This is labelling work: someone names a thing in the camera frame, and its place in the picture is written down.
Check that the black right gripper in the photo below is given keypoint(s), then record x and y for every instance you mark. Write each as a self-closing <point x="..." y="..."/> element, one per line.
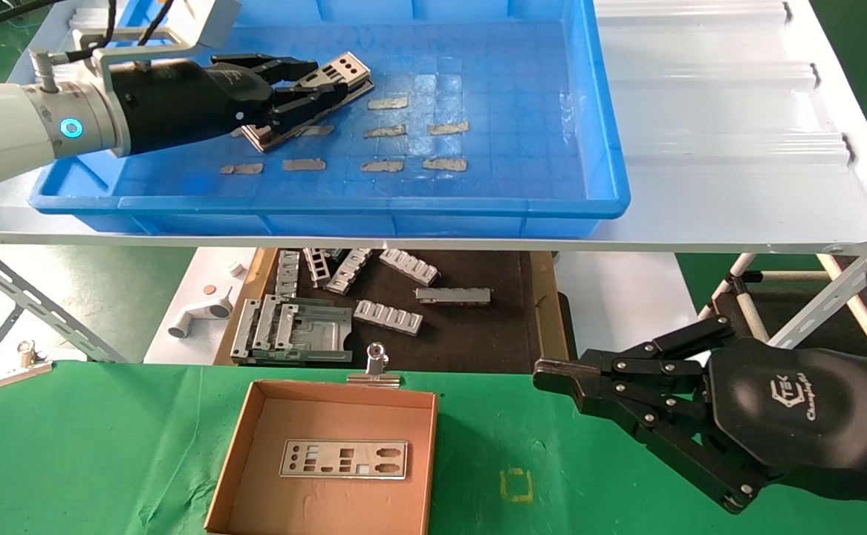
<point x="812" y="423"/>

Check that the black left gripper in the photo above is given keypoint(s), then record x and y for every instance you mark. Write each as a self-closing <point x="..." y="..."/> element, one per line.
<point x="173" y="104"/>

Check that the silver metal shield plate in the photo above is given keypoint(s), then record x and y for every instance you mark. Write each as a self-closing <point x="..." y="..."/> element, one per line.
<point x="329" y="468"/>
<point x="266" y="136"/>

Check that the blue plastic tray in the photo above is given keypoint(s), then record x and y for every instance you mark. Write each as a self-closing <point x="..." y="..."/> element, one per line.
<point x="515" y="111"/>

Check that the brown cardboard box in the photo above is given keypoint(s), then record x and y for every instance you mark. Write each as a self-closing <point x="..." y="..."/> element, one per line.
<point x="329" y="509"/>

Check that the grey tape patch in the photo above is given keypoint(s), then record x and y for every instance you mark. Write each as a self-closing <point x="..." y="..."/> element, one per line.
<point x="320" y="131"/>
<point x="304" y="164"/>
<point x="241" y="169"/>

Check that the perforated steel rack leg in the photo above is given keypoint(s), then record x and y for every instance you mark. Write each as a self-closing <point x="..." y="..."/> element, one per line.
<point x="39" y="305"/>
<point x="827" y="297"/>

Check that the small white cylinder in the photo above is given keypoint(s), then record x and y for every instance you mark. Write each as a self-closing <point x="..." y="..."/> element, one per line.
<point x="237" y="268"/>

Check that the long grey metal bar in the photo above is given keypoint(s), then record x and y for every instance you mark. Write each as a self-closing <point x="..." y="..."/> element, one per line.
<point x="452" y="296"/>

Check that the white shelf board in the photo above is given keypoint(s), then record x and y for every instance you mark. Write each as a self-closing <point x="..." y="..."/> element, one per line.
<point x="700" y="148"/>

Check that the white plastic pipe fitting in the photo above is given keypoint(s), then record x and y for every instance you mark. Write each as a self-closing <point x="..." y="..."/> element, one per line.
<point x="195" y="316"/>

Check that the silver binder clip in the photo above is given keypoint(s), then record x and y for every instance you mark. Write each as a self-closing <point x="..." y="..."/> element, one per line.
<point x="375" y="368"/>
<point x="24" y="369"/>

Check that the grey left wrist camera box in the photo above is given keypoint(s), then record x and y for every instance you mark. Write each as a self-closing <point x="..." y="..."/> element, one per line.
<point x="214" y="22"/>

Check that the white pipe frame black joints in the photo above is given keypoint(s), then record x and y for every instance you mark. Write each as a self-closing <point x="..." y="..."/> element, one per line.
<point x="747" y="312"/>

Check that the slotted grey metal bracket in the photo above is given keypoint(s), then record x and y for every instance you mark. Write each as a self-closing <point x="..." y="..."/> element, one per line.
<point x="288" y="275"/>
<point x="409" y="267"/>
<point x="388" y="318"/>
<point x="349" y="271"/>
<point x="317" y="267"/>

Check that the black mat wooden frame tray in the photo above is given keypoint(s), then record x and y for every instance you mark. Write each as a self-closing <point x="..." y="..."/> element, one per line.
<point x="478" y="334"/>

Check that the large grey metal drive bracket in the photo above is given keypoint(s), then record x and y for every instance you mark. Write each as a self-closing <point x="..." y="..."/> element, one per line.
<point x="314" y="334"/>

